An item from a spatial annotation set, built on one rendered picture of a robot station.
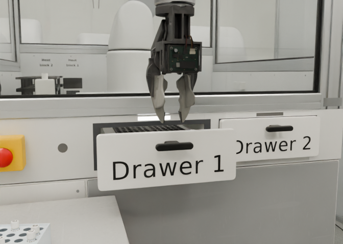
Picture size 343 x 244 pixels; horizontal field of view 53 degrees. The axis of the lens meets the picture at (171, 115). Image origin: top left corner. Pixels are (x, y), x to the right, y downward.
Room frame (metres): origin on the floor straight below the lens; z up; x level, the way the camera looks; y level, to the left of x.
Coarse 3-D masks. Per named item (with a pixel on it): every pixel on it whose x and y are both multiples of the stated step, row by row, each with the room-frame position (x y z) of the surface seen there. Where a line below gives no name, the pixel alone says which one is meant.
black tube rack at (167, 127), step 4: (116, 128) 0.92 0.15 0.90; (120, 128) 0.91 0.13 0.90; (124, 128) 0.91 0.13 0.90; (128, 128) 0.91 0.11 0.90; (132, 128) 0.91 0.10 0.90; (136, 128) 0.91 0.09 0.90; (140, 128) 0.91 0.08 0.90; (144, 128) 0.92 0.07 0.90; (148, 128) 0.91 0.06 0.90; (152, 128) 0.91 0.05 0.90; (156, 128) 0.91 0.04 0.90; (160, 128) 0.91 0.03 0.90; (164, 128) 0.91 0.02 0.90; (168, 128) 0.92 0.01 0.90; (172, 128) 0.91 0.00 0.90; (176, 128) 0.91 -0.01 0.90; (180, 128) 0.91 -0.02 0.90; (116, 132) 0.85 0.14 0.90; (120, 132) 0.84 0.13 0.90; (124, 132) 0.85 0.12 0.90; (128, 132) 0.84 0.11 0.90; (132, 132) 0.85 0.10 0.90
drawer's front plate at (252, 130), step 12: (228, 120) 0.87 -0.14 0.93; (240, 120) 0.87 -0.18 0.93; (252, 120) 0.88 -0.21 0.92; (264, 120) 0.89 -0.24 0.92; (276, 120) 0.90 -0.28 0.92; (288, 120) 0.91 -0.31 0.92; (300, 120) 0.92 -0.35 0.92; (312, 120) 0.93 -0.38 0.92; (240, 132) 0.87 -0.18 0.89; (252, 132) 0.88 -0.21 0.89; (264, 132) 0.89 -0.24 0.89; (276, 132) 0.90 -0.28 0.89; (288, 132) 0.91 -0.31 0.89; (300, 132) 0.92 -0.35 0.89; (312, 132) 0.93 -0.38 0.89; (240, 144) 0.88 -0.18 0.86; (252, 144) 0.88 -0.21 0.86; (264, 144) 0.89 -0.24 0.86; (276, 144) 0.90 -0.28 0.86; (288, 144) 0.91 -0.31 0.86; (300, 144) 0.92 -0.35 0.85; (312, 144) 0.93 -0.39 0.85; (240, 156) 0.88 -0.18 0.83; (252, 156) 0.88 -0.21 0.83; (264, 156) 0.89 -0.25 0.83; (276, 156) 0.90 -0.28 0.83; (288, 156) 0.91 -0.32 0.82; (300, 156) 0.92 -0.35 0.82
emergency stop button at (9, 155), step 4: (0, 148) 0.69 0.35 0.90; (4, 148) 0.69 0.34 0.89; (0, 152) 0.68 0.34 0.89; (4, 152) 0.68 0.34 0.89; (8, 152) 0.69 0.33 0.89; (0, 156) 0.68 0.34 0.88; (4, 156) 0.68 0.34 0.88; (8, 156) 0.68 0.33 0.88; (12, 156) 0.69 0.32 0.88; (0, 160) 0.68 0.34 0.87; (4, 160) 0.68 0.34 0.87; (8, 160) 0.68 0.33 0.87; (0, 164) 0.68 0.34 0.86; (4, 164) 0.68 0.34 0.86; (8, 164) 0.69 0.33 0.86
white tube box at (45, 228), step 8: (8, 224) 0.55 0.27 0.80; (24, 224) 0.55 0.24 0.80; (32, 224) 0.55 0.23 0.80; (40, 224) 0.55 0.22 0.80; (48, 224) 0.55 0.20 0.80; (0, 232) 0.52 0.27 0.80; (8, 232) 0.52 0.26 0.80; (16, 232) 0.52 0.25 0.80; (24, 232) 0.52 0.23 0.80; (40, 232) 0.52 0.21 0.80; (48, 232) 0.54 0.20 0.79; (8, 240) 0.50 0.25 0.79; (16, 240) 0.50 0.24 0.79; (24, 240) 0.50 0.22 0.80; (40, 240) 0.50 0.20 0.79; (48, 240) 0.54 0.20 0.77
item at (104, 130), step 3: (180, 126) 1.02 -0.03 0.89; (183, 126) 0.99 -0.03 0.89; (186, 126) 0.98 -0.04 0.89; (102, 129) 0.93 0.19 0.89; (105, 129) 1.00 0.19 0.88; (108, 129) 1.00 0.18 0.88; (111, 129) 1.00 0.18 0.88; (186, 129) 0.96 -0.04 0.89; (189, 129) 0.93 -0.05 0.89; (192, 129) 0.93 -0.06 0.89; (102, 132) 0.88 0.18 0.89; (105, 132) 1.00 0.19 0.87; (108, 132) 1.00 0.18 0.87; (111, 132) 1.00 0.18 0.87; (114, 132) 1.01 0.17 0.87
